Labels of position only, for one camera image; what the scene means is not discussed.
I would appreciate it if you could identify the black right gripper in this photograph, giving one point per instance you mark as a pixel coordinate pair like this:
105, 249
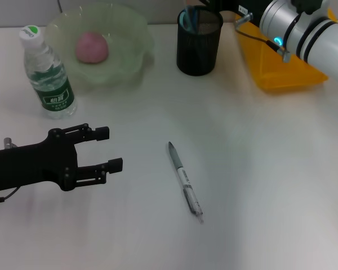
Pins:
231, 5

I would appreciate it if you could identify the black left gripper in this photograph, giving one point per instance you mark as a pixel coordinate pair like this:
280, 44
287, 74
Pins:
31, 166

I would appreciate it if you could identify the blue scissors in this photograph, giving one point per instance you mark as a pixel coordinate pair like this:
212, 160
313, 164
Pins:
189, 21

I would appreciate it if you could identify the grey white pen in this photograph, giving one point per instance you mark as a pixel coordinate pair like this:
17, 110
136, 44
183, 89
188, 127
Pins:
180, 171

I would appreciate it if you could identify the green label water bottle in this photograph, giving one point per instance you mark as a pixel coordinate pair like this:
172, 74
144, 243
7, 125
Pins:
55, 92

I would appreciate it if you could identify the pink peach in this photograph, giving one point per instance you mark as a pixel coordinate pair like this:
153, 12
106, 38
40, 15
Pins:
91, 47

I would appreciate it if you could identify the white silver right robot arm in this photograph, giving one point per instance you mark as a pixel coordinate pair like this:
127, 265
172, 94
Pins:
318, 39

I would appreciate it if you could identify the black mesh pen holder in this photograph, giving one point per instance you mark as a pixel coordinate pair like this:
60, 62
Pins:
198, 56

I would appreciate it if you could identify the green translucent fruit bowl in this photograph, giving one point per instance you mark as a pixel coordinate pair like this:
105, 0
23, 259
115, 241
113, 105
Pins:
124, 56

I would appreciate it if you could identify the right gripper silver connector plug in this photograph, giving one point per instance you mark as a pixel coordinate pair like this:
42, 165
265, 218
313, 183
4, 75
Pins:
242, 20

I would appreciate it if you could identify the gripper silver connector plug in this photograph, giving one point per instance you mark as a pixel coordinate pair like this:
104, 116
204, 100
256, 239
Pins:
242, 20
8, 143

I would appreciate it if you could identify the yellow plastic storage bin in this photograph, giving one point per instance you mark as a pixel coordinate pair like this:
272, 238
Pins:
281, 70

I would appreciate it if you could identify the left gripper silver connector plug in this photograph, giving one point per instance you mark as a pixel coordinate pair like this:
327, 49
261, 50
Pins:
8, 143

